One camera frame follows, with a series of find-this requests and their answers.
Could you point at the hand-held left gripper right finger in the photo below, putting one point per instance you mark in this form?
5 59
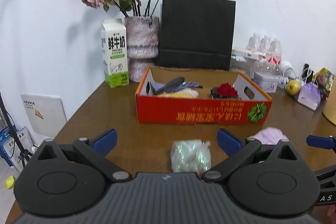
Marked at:
228 141

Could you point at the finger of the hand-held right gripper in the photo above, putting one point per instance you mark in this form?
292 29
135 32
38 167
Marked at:
321 141

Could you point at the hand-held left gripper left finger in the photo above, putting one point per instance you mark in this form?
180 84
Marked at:
105 141

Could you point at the fluffy lilac headband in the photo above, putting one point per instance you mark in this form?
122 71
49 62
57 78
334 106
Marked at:
267 134

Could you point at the iridescent plastic wrap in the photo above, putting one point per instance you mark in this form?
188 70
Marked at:
189 155

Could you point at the red cardboard box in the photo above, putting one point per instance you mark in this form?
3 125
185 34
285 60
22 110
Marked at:
197 111

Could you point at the red artificial rose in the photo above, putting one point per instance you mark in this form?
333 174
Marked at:
225 89

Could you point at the yellow white sheep plush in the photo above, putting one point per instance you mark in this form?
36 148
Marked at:
178 94

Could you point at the purple woven fabric pouch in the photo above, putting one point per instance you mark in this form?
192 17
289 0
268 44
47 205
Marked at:
189 85

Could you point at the yellow thermos jug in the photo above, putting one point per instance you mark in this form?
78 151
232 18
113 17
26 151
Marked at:
330 111

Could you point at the purple tissue pack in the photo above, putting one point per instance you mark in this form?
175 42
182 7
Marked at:
309 96

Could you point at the green apple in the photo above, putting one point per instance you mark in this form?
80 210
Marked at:
293 87

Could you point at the colourful snack packet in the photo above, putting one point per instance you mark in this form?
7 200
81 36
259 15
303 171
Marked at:
325 78

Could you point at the pale printed tin box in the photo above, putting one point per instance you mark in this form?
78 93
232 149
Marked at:
266 82

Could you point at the black charger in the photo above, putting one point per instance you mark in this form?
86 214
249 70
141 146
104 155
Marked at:
306 69

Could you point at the small white desk fan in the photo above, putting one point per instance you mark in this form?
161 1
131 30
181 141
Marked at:
286 69

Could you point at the white green milk carton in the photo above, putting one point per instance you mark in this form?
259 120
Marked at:
115 56

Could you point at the flat white carton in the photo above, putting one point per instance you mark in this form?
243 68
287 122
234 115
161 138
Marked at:
246 53

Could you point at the black light stand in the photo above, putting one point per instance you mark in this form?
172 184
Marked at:
11 132

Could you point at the blue printed bags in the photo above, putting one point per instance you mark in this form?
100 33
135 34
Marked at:
5 145

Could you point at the clear water bottle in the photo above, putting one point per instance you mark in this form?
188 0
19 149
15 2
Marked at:
276 49
254 41
265 44

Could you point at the small yellow-green container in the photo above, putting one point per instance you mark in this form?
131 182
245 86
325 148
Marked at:
9 182

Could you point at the mottled purple ceramic vase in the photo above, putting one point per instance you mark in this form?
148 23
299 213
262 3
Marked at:
141 40

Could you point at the black paper shopping bag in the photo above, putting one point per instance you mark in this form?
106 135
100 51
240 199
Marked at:
197 29

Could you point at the white wall panel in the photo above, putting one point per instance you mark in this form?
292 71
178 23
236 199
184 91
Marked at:
43 116

